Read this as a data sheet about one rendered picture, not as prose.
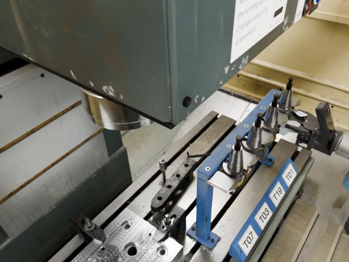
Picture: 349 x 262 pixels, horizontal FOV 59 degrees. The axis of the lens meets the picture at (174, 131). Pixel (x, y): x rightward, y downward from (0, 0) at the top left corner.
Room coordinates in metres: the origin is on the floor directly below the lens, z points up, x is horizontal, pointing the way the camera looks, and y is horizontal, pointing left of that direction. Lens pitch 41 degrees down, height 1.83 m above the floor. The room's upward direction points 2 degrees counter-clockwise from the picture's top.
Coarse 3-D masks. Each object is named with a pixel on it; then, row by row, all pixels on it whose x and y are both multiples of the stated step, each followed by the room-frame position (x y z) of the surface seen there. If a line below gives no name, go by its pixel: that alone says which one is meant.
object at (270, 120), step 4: (268, 108) 0.73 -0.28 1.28; (272, 108) 0.72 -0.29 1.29; (276, 108) 0.72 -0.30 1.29; (268, 112) 0.72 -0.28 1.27; (272, 112) 0.71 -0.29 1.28; (276, 112) 0.71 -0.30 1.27; (268, 116) 0.72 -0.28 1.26; (272, 116) 0.71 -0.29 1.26; (276, 116) 0.71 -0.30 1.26; (264, 120) 0.73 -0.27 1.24; (268, 120) 0.71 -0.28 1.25; (272, 120) 0.71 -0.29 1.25; (276, 120) 0.71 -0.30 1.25; (264, 124) 0.72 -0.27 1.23; (268, 124) 0.71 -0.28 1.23; (272, 124) 0.71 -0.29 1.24; (276, 124) 0.71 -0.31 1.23
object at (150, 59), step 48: (0, 0) 0.42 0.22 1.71; (48, 0) 0.35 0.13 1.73; (96, 0) 0.30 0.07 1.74; (144, 0) 0.26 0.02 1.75; (192, 0) 0.27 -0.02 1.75; (288, 0) 0.46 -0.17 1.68; (0, 48) 0.47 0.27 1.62; (48, 48) 0.37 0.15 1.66; (96, 48) 0.31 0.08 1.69; (144, 48) 0.26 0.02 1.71; (192, 48) 0.27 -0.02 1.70; (144, 96) 0.27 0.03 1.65; (192, 96) 0.27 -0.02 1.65
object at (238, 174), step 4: (224, 164) 0.56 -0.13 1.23; (244, 164) 0.56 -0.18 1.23; (224, 168) 0.55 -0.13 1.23; (244, 168) 0.55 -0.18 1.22; (224, 172) 0.54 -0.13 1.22; (228, 172) 0.54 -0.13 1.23; (232, 172) 0.54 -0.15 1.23; (240, 172) 0.53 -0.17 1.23; (244, 172) 0.55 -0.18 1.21; (232, 176) 0.53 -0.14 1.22; (236, 176) 0.53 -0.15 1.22; (240, 176) 0.53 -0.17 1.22
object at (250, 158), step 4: (244, 152) 0.61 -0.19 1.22; (248, 152) 0.61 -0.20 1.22; (228, 156) 0.60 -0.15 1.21; (244, 156) 0.60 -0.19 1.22; (248, 156) 0.60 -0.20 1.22; (252, 156) 0.60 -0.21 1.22; (256, 156) 0.60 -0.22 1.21; (244, 160) 0.58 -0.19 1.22; (248, 160) 0.58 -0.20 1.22; (252, 160) 0.58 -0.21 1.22; (256, 160) 0.58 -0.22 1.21; (248, 164) 0.57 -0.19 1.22; (252, 164) 0.57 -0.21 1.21
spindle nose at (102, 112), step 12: (84, 96) 0.42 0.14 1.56; (96, 96) 0.40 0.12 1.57; (84, 108) 0.43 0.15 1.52; (96, 108) 0.40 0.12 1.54; (108, 108) 0.39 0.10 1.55; (120, 108) 0.39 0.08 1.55; (96, 120) 0.41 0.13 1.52; (108, 120) 0.39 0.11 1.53; (120, 120) 0.39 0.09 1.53; (132, 120) 0.39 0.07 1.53; (144, 120) 0.40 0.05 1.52
